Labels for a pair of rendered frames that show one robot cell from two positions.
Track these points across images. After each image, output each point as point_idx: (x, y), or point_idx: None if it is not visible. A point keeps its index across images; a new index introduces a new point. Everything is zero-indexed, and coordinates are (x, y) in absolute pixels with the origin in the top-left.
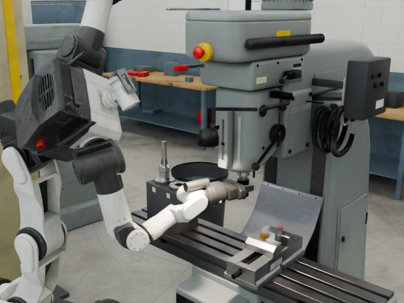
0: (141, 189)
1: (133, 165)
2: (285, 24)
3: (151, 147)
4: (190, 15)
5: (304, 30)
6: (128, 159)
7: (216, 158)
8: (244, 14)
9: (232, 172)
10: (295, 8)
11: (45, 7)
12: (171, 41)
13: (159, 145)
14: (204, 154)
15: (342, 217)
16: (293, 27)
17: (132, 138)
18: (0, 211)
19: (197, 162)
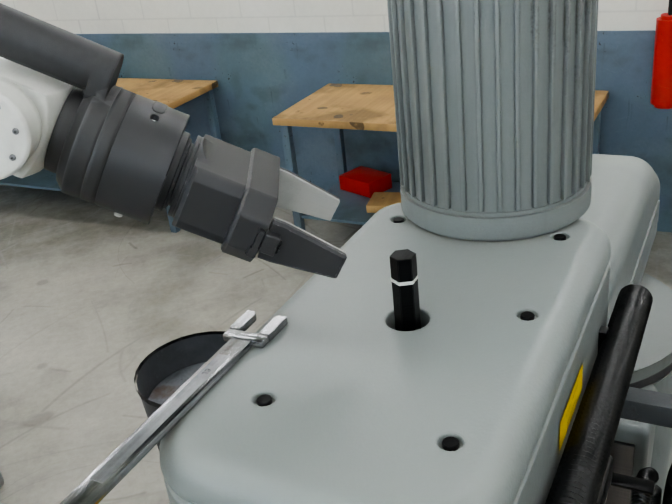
0: (71, 370)
1: (42, 305)
2: (574, 364)
3: (68, 246)
4: (188, 487)
5: (601, 311)
6: (26, 288)
7: (207, 248)
8: None
9: (247, 281)
10: (552, 227)
11: None
12: (57, 10)
13: (84, 236)
14: (179, 242)
15: None
16: (586, 341)
17: (25, 229)
18: None
19: (187, 335)
